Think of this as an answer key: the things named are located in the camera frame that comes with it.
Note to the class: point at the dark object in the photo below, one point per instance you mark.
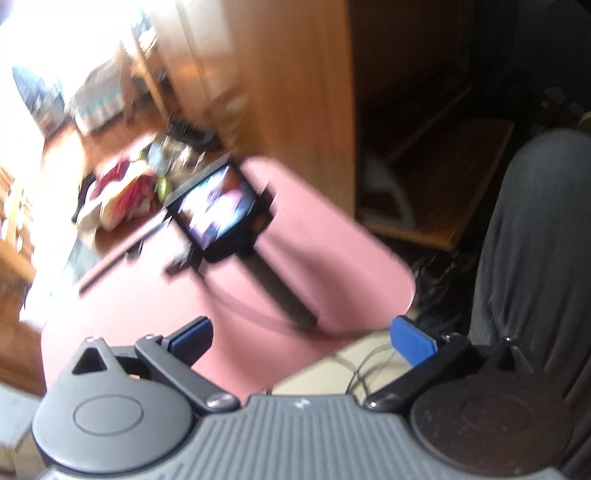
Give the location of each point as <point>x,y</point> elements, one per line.
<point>438,290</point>

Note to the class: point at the pink folding table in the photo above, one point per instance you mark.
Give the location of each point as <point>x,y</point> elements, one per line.
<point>332,258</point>

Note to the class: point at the person's leg in grey pants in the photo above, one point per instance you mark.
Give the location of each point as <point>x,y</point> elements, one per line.
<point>531,254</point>

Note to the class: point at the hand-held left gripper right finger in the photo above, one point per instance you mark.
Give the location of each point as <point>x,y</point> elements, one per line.
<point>413,341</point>

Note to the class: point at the phone with lit screen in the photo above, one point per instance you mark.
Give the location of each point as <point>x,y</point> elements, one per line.
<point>214,205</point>

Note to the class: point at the pile of shoes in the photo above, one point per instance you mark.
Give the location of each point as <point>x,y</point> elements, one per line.
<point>129,189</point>

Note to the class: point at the wooden shoe cabinet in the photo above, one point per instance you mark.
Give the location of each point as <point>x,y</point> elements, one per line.
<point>300,92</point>

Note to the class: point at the bed with striped skirt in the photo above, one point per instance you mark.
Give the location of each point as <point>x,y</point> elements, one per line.
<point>99,99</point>

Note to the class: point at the black phone holder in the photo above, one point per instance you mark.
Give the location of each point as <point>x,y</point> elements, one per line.
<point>281,286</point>

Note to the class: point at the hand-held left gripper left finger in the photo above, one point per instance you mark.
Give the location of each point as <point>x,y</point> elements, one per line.
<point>191,339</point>

